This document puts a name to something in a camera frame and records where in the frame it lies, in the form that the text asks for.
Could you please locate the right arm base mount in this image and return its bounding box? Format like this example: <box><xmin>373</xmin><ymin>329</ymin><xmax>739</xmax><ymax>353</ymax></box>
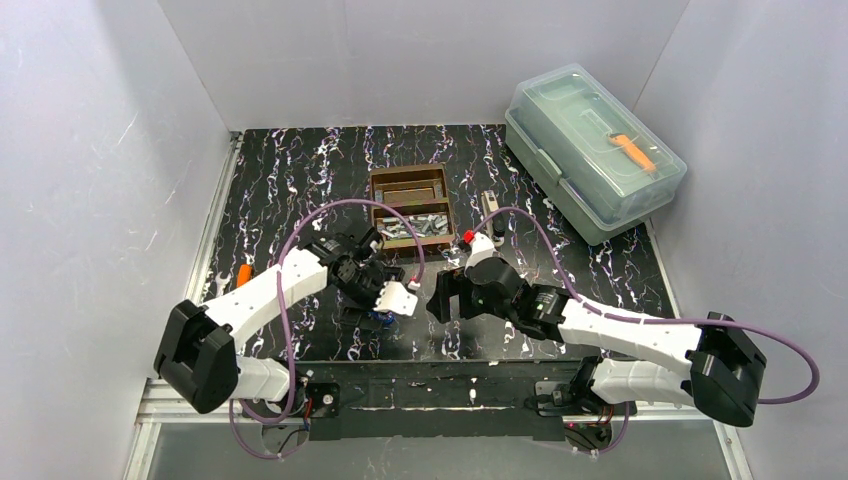
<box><xmin>523</xmin><ymin>380</ymin><xmax>638</xmax><ymax>458</ymax></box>

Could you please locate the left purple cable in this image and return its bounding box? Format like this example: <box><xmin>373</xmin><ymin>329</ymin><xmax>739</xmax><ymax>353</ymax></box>
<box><xmin>228</xmin><ymin>198</ymin><xmax>427</xmax><ymax>462</ymax></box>

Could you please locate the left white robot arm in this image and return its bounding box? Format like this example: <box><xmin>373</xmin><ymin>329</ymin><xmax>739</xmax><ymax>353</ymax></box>
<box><xmin>153</xmin><ymin>226</ymin><xmax>418</xmax><ymax>414</ymax></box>

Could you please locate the purple cable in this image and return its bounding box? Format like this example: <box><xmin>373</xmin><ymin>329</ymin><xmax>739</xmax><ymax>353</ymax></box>
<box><xmin>480</xmin><ymin>206</ymin><xmax>821</xmax><ymax>458</ymax></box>
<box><xmin>228</xmin><ymin>198</ymin><xmax>427</xmax><ymax>462</ymax></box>

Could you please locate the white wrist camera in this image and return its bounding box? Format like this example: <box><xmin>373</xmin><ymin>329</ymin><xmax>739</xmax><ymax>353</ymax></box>
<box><xmin>462</xmin><ymin>230</ymin><xmax>496</xmax><ymax>269</ymax></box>
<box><xmin>372</xmin><ymin>281</ymin><xmax>419</xmax><ymax>317</ymax></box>

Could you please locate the clear plastic storage box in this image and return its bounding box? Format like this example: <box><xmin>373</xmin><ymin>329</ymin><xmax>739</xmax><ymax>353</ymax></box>
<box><xmin>505</xmin><ymin>64</ymin><xmax>687</xmax><ymax>245</ymax></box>

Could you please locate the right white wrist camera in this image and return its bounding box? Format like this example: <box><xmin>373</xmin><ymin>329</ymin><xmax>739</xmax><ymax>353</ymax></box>
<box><xmin>462</xmin><ymin>230</ymin><xmax>496</xmax><ymax>269</ymax></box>

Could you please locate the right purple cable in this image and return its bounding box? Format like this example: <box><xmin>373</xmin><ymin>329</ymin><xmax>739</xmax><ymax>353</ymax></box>
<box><xmin>480</xmin><ymin>206</ymin><xmax>821</xmax><ymax>458</ymax></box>

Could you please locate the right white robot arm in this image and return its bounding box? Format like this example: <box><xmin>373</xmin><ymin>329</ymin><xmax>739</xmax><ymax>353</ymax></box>
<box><xmin>426</xmin><ymin>257</ymin><xmax>767</xmax><ymax>427</ymax></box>

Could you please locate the black marbled mat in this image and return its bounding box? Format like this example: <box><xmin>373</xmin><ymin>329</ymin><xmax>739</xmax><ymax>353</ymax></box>
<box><xmin>202</xmin><ymin>125</ymin><xmax>674</xmax><ymax>361</ymax></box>

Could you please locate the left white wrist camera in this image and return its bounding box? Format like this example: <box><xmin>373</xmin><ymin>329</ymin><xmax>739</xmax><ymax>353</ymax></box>
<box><xmin>372</xmin><ymin>281</ymin><xmax>419</xmax><ymax>317</ymax></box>

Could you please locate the brown wooden tray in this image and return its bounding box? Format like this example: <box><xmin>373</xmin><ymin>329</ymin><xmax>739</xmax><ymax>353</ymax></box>
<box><xmin>369</xmin><ymin>163</ymin><xmax>456</xmax><ymax>254</ymax></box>

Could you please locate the orange handled tool in box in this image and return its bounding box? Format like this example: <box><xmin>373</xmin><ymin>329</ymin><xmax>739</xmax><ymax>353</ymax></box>
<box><xmin>608</xmin><ymin>133</ymin><xmax>657</xmax><ymax>174</ymax></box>

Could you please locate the pile of staple strips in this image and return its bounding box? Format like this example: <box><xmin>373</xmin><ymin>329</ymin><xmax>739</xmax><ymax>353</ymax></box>
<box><xmin>376</xmin><ymin>214</ymin><xmax>451</xmax><ymax>240</ymax></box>

